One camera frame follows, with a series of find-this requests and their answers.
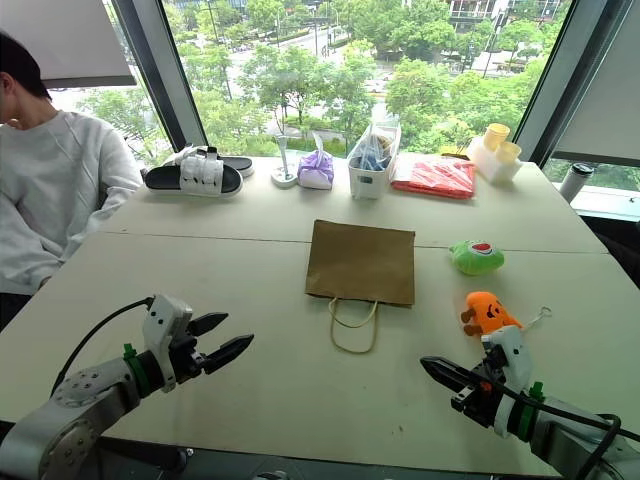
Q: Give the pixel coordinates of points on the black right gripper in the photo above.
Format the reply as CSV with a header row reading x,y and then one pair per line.
x,y
480,400

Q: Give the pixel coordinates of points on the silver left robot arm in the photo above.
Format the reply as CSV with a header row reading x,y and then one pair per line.
x,y
75,400

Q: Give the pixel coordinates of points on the white plastic container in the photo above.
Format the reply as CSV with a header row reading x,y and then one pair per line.
x,y
492,165

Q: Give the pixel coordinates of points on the yellow plastic cup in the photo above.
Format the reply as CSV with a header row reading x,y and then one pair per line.
x,y
510,151
496,136

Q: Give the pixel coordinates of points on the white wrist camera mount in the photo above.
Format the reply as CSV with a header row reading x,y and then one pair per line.
x,y
162,325
515,355

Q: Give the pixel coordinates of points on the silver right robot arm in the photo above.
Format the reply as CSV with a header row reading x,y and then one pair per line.
x,y
565,435

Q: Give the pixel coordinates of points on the dark window frame post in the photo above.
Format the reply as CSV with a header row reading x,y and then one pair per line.
x,y
160,75
550,75

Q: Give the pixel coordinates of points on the white storage basket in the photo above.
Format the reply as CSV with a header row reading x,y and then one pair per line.
x,y
369,172

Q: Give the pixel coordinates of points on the silver thermos with black lid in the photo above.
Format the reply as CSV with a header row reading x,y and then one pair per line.
x,y
575,182

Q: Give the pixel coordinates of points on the red packet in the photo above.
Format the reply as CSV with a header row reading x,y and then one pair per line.
x,y
435,179

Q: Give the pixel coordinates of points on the purple plastic bag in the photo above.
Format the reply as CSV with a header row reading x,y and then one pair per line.
x,y
316,170

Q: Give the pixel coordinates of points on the green plush toy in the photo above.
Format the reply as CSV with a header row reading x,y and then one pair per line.
x,y
475,259

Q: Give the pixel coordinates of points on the dark rounded robot base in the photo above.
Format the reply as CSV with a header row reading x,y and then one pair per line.
x,y
300,465

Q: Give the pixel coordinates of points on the grey roller blind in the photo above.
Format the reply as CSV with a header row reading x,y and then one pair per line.
x,y
605,90
65,40

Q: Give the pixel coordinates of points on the orange plush toy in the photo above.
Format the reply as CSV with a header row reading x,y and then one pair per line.
x,y
492,312

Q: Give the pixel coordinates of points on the black and white slipper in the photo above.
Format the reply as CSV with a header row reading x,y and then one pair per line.
x,y
195,180
240,164

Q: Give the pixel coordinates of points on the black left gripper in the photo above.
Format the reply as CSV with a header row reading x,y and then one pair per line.
x,y
187,357

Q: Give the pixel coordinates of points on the white stand with round base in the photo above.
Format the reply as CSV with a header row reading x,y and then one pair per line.
x,y
285,177

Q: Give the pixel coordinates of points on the brown paper bag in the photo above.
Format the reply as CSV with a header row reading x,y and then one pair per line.
x,y
360,262

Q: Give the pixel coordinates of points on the person in white sweatshirt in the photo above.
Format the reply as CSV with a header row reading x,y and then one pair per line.
x,y
45,190

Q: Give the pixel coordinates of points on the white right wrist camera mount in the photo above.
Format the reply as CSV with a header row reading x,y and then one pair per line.
x,y
515,355

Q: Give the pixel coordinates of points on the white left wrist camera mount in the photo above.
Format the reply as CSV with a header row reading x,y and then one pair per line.
x,y
162,325

